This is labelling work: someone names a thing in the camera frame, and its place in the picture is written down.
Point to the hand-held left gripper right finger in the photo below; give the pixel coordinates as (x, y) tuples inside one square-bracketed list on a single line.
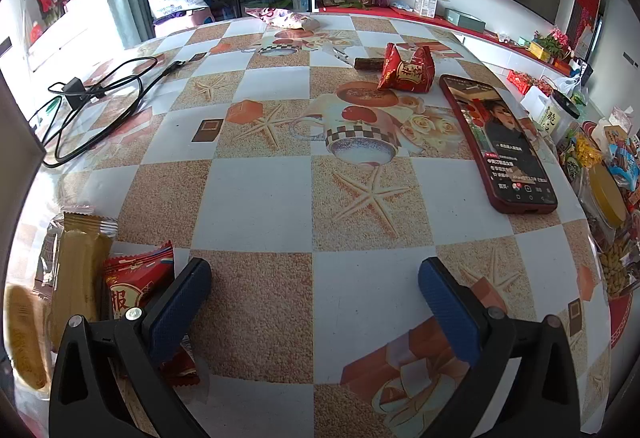
[(445, 313)]

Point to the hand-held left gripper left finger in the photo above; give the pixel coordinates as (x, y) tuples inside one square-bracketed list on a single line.
[(182, 308)]

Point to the red snack packet gold label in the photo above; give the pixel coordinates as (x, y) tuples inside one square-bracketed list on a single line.
[(132, 288)]

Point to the red snack packet pale characters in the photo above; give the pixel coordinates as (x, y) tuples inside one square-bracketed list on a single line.
[(405, 70)]

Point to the dark brown snack bar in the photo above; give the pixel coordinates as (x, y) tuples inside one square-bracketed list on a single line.
[(367, 63)]

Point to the heap of peanuts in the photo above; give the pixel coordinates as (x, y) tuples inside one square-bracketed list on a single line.
[(615, 268)]

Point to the smartphone with red case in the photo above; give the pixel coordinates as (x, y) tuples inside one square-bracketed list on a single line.
[(500, 142)]

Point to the round yellow lid container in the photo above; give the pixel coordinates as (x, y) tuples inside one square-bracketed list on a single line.
[(607, 195)]

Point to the pile of mixed snack packets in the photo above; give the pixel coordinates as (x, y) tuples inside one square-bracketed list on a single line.
[(590, 152)]

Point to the jar with black lid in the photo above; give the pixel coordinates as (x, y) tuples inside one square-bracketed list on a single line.
[(560, 110)]

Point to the black power adapter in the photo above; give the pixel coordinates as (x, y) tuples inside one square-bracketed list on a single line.
[(75, 90)]

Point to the small yellow green box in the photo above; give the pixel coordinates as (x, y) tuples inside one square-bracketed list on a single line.
[(539, 50)]

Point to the metal nail clipper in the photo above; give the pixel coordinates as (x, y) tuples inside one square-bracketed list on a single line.
[(340, 53)]

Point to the red flower plant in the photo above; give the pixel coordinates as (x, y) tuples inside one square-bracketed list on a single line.
[(552, 42)]

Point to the flat green box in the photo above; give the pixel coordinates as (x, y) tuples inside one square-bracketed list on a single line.
[(465, 20)]

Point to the red ledge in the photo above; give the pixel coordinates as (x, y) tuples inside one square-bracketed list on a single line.
[(400, 15)]

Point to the pink patterned shiny packet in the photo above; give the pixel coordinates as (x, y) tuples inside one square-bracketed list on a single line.
[(285, 17)]

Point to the red wall banner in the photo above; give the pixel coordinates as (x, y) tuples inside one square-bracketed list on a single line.
[(590, 2)]

